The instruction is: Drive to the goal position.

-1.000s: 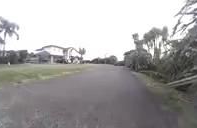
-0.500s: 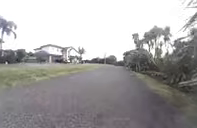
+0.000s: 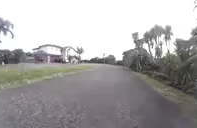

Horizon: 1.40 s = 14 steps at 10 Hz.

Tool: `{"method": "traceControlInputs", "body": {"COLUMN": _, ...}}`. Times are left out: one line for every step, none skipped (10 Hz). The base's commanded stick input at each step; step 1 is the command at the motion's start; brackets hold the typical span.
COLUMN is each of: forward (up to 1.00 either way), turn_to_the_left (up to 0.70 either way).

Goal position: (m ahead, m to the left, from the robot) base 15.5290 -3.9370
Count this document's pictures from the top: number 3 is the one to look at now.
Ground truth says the dark hedge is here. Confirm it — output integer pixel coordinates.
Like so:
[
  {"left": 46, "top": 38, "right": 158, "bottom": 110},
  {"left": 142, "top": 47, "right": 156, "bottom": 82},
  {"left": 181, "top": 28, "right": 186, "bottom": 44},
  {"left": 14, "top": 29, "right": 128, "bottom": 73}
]
[{"left": 0, "top": 47, "right": 28, "bottom": 65}]

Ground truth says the distant line of trees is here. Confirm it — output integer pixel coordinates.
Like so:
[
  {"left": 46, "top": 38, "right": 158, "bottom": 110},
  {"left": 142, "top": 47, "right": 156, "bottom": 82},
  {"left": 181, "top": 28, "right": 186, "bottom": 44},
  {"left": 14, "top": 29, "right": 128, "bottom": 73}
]
[{"left": 82, "top": 54, "right": 124, "bottom": 66}]

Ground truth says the grass verge with weeds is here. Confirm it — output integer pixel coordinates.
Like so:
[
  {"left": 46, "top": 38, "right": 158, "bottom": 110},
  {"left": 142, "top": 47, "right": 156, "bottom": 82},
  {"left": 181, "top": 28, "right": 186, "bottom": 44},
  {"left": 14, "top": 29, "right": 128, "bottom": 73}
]
[{"left": 131, "top": 69, "right": 197, "bottom": 112}]

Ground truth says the row of palm-like trees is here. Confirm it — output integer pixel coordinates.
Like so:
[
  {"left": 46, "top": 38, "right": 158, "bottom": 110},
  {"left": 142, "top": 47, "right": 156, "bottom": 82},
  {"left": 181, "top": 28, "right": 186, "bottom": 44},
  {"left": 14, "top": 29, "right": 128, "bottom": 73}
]
[{"left": 121, "top": 0, "right": 197, "bottom": 93}]

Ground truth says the white house with red base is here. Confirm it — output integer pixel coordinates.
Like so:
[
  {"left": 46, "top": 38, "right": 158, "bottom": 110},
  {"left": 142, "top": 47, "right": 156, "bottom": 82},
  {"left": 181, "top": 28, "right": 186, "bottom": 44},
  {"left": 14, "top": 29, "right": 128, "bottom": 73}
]
[{"left": 31, "top": 43, "right": 80, "bottom": 64}]

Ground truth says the grass strip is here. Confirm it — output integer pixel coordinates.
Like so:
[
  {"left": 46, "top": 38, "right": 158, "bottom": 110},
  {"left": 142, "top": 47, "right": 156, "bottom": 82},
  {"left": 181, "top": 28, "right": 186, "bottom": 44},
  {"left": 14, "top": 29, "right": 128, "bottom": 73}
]
[{"left": 0, "top": 64, "right": 94, "bottom": 93}]

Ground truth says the tall palm tree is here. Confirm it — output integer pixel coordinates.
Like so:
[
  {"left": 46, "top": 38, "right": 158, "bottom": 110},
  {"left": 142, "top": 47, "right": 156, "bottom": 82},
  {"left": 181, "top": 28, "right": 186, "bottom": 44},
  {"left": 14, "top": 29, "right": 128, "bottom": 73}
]
[{"left": 0, "top": 13, "right": 15, "bottom": 58}]

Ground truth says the pole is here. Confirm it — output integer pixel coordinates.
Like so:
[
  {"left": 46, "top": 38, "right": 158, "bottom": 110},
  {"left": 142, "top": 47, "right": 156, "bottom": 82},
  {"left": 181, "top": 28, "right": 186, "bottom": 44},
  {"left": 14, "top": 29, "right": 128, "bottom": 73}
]
[{"left": 102, "top": 52, "right": 106, "bottom": 65}]

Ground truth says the small palm tree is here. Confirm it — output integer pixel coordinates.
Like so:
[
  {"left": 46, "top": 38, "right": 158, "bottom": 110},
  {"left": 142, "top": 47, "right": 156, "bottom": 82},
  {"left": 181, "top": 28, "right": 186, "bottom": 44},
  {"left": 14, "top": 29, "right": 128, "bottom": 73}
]
[{"left": 75, "top": 45, "right": 86, "bottom": 64}]

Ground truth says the grey asphalt road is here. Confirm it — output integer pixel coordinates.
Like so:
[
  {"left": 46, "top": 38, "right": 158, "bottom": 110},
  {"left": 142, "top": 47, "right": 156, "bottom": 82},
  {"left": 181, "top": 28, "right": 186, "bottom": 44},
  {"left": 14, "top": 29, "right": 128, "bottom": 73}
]
[{"left": 0, "top": 63, "right": 197, "bottom": 128}]

